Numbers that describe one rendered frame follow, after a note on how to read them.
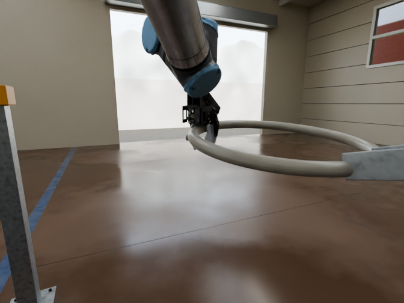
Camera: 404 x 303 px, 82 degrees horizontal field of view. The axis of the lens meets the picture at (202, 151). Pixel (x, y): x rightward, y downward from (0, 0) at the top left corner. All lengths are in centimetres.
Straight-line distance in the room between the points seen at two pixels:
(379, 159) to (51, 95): 608
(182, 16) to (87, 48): 588
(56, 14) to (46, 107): 195
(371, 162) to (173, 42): 39
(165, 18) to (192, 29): 5
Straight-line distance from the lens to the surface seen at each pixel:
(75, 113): 617
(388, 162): 47
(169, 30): 43
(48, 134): 628
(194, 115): 70
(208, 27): 69
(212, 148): 49
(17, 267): 147
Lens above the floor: 101
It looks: 12 degrees down
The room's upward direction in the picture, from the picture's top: straight up
